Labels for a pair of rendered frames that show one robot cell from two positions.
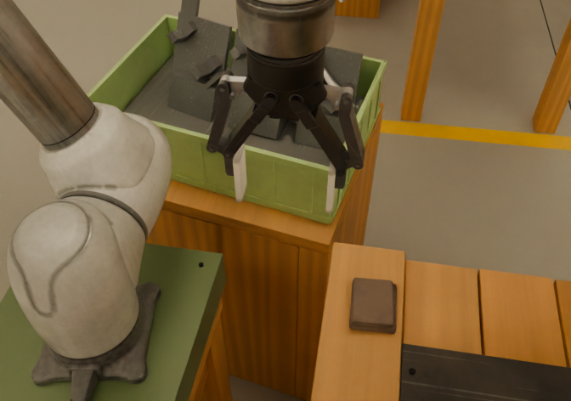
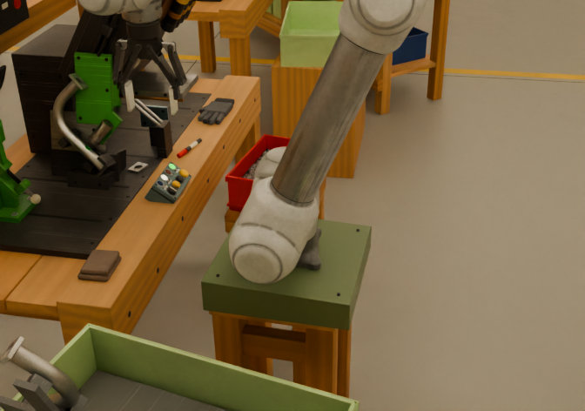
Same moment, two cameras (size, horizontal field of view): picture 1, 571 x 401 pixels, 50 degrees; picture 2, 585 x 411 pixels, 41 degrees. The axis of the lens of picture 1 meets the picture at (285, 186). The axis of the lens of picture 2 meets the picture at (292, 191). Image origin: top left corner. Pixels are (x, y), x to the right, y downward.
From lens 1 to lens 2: 221 cm
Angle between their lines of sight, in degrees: 104
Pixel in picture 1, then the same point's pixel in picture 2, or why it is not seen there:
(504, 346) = (23, 260)
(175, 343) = not seen: hidden behind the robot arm
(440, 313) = (52, 276)
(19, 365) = (332, 238)
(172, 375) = not seen: hidden behind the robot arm
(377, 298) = (96, 259)
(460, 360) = (59, 246)
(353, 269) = (103, 290)
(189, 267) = (226, 275)
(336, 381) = (140, 239)
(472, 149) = not seen: outside the picture
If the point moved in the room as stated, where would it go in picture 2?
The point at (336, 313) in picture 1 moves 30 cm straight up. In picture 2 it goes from (127, 267) to (111, 162)
